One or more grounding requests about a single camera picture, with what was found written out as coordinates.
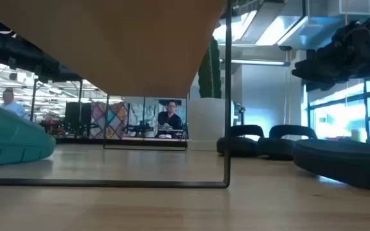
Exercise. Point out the green rubber slide sandal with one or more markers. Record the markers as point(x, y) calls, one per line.
point(11, 141)

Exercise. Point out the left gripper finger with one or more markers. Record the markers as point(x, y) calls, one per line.
point(67, 77)

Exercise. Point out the white hanging cloth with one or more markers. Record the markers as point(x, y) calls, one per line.
point(138, 115)

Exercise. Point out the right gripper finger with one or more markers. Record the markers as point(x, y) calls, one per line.
point(316, 70)
point(320, 86)

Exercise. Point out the black background rig frame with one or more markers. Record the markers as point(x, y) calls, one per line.
point(33, 99)

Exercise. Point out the person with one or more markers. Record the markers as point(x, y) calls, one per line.
point(169, 120)
point(13, 107)

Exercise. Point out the fluorescent ceiling light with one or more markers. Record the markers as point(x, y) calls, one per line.
point(259, 62)

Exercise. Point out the black background panel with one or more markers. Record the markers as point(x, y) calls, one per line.
point(75, 115)

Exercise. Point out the yellow-green cylinder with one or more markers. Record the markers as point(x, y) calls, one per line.
point(358, 135)

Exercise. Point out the white faceted planter pot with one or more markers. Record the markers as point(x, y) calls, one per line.
point(207, 125)

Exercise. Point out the green columnar cactus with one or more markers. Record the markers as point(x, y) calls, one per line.
point(210, 70)

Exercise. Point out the black metal table frame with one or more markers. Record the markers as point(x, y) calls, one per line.
point(75, 140)

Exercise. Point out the large glass window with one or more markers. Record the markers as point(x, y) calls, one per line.
point(339, 118)

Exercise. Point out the wooden shelf with black frame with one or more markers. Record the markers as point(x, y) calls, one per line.
point(108, 48)

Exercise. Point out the silver ceiling duct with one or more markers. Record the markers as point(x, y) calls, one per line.
point(284, 29)

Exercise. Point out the black background stand device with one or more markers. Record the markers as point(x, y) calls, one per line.
point(242, 112)

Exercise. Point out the colourful patchwork quilt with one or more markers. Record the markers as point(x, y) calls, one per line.
point(116, 115)

